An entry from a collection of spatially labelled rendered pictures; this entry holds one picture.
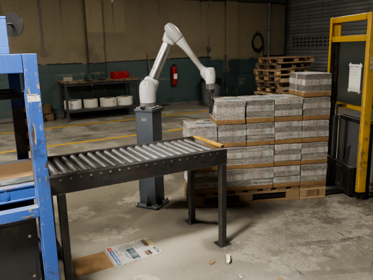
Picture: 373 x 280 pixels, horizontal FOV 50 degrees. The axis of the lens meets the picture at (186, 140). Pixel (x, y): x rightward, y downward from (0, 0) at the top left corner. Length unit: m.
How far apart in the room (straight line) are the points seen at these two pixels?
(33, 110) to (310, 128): 2.79
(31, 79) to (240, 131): 2.26
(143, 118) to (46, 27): 6.40
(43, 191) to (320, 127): 2.84
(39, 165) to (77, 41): 7.90
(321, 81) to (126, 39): 7.04
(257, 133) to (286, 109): 0.37
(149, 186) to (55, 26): 6.61
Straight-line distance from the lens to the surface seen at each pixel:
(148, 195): 4.08
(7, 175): 2.77
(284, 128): 4.10
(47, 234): 2.51
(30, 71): 2.29
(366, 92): 4.23
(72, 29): 10.12
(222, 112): 3.87
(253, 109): 3.96
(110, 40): 10.36
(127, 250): 3.32
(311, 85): 4.16
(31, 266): 2.68
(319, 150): 4.32
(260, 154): 4.06
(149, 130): 3.87
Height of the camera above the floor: 1.55
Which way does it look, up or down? 13 degrees down
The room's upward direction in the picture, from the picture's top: 1 degrees counter-clockwise
